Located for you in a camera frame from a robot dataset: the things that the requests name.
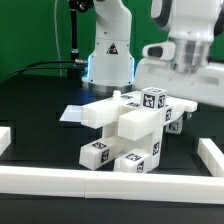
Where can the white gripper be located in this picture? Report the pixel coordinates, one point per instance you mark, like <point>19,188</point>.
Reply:
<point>205,86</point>

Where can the white tagged cube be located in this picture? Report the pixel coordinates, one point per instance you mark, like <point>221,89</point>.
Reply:
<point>153,98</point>
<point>175,127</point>

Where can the white chair back frame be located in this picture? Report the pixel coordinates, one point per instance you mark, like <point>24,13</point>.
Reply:
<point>133,121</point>

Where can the white chair seat part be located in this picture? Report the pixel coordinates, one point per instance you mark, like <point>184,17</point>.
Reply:
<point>151,143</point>

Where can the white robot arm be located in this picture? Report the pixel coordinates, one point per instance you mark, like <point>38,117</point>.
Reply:
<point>180,64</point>

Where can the white U-shaped fence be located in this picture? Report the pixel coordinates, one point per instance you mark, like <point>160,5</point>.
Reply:
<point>111,185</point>

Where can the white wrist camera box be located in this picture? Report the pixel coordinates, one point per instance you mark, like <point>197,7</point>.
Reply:
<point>163,51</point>

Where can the black camera stand pole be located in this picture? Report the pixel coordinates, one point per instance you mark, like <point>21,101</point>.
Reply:
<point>76,6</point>

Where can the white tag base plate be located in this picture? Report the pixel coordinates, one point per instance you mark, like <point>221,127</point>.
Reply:
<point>72,113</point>

